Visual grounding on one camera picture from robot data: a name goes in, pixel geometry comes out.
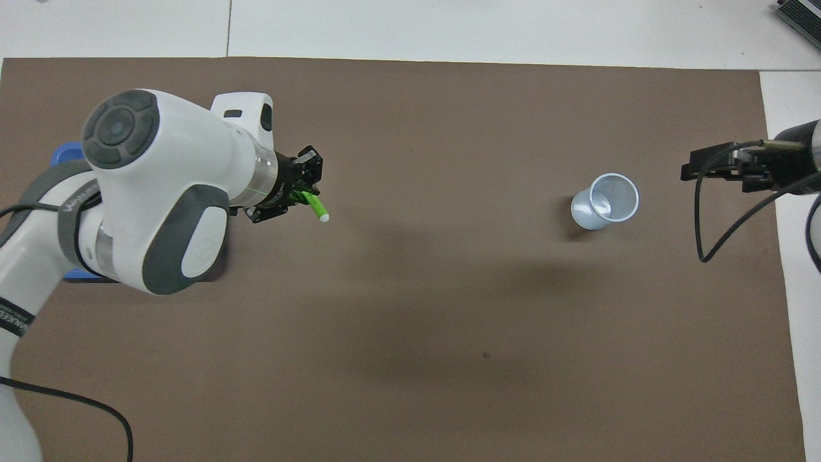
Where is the green pen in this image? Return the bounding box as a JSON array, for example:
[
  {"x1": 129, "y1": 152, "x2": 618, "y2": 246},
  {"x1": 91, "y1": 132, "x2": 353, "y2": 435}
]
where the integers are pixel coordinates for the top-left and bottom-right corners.
[{"x1": 290, "y1": 190, "x2": 330, "y2": 224}]

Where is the blue plastic tray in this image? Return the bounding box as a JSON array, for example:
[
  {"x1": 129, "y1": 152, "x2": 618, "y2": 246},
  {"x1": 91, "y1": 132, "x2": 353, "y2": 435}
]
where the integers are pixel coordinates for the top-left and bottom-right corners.
[{"x1": 50, "y1": 141, "x2": 119, "y2": 283}]

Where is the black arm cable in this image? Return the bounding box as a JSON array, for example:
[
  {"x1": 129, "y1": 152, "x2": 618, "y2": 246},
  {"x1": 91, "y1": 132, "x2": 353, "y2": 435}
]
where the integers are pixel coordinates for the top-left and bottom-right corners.
[
  {"x1": 695, "y1": 140, "x2": 821, "y2": 264},
  {"x1": 0, "y1": 203, "x2": 135, "y2": 462}
]

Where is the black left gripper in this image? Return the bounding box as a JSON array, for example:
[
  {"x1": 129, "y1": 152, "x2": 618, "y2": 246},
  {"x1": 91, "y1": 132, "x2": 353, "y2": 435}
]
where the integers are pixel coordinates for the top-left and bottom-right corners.
[{"x1": 246, "y1": 145, "x2": 325, "y2": 224}]

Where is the translucent plastic cup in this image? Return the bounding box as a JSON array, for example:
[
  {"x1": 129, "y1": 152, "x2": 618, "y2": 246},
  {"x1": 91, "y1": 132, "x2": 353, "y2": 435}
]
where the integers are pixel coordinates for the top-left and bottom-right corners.
[{"x1": 570, "y1": 172, "x2": 640, "y2": 230}]

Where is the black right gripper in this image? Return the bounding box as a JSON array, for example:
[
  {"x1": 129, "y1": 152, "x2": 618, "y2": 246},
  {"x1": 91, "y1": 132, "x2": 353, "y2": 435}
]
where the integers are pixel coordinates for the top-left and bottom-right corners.
[{"x1": 680, "y1": 123, "x2": 821, "y2": 194}]

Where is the grey finned device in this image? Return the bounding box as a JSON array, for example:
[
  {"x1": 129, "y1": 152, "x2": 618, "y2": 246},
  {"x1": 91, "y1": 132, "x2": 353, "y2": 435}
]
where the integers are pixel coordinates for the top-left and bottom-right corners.
[{"x1": 773, "y1": 0, "x2": 821, "y2": 49}]

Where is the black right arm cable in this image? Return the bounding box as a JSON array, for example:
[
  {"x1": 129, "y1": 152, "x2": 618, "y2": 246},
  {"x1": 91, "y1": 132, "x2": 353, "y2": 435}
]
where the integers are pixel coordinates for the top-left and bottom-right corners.
[{"x1": 695, "y1": 140, "x2": 821, "y2": 264}]

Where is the brown table mat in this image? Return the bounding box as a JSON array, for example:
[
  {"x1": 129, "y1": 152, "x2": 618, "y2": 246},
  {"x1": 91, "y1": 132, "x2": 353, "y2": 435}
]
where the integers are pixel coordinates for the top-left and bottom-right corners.
[{"x1": 0, "y1": 56, "x2": 808, "y2": 462}]

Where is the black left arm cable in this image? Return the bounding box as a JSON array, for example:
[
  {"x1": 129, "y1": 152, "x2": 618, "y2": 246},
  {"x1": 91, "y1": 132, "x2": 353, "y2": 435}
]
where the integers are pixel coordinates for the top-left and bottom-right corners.
[{"x1": 0, "y1": 203, "x2": 135, "y2": 462}]

